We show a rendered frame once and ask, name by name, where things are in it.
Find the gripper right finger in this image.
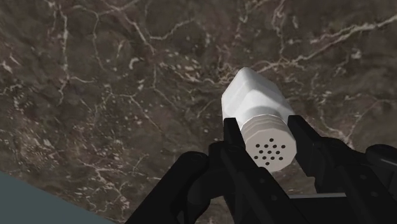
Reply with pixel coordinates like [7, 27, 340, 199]
[287, 115, 397, 224]

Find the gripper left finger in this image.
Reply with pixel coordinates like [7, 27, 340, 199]
[125, 117, 306, 224]

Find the white salt shaker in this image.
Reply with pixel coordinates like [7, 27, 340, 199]
[221, 67, 298, 173]

